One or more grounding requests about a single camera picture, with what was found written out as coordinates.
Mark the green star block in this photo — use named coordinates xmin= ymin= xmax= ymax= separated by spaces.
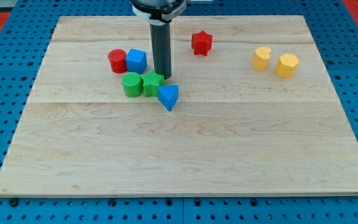
xmin=140 ymin=70 xmax=165 ymax=98

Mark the green cylinder block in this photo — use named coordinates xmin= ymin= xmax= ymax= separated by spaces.
xmin=122 ymin=72 xmax=143 ymax=98

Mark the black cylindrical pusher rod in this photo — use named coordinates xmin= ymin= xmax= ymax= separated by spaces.
xmin=150 ymin=23 xmax=172 ymax=80

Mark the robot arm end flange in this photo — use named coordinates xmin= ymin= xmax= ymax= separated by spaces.
xmin=131 ymin=0 xmax=187 ymax=26

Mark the blue triangle block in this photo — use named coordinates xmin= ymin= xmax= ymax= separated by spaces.
xmin=158 ymin=85 xmax=179 ymax=111

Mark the blue cube block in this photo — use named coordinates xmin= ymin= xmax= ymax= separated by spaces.
xmin=126 ymin=49 xmax=147 ymax=74

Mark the wooden board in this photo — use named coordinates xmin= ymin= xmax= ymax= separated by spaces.
xmin=0 ymin=16 xmax=358 ymax=198

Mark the red star block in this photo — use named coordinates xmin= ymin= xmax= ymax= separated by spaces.
xmin=191 ymin=30 xmax=213 ymax=56

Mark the red cylinder block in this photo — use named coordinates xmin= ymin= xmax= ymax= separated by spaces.
xmin=108 ymin=49 xmax=127 ymax=73

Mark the yellow heart block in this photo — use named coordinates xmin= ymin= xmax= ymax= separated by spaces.
xmin=252 ymin=46 xmax=272 ymax=71

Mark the yellow hexagon block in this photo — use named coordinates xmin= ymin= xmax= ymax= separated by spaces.
xmin=275 ymin=53 xmax=300 ymax=78

